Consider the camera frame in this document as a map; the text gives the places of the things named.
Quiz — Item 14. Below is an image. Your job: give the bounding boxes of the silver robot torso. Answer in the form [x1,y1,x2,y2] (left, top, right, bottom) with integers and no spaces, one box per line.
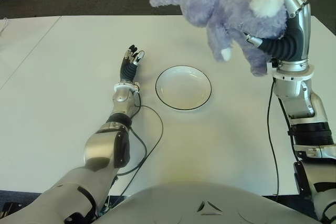
[93,181,321,224]

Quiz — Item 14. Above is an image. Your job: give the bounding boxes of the thin white cable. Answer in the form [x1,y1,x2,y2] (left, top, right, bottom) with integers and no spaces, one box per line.
[0,17,9,37]

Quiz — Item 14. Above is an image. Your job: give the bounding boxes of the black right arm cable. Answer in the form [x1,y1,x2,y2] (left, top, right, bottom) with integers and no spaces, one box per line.
[266,78,301,196]

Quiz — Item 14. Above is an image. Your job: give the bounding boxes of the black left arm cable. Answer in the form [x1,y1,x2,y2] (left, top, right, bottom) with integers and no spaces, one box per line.
[114,91,164,196]

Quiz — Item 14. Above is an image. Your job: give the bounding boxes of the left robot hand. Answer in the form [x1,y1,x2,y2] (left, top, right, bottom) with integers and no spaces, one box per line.
[119,44,146,81]

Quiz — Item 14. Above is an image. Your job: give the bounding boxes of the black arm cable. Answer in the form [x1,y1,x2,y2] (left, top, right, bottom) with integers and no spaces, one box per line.
[266,78,301,196]
[114,91,164,196]

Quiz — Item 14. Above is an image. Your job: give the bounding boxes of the white plate black rim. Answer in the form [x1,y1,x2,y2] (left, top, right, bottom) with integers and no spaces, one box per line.
[155,65,213,111]

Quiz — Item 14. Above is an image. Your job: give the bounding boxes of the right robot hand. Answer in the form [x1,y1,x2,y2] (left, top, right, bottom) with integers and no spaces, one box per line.
[243,0,312,65]

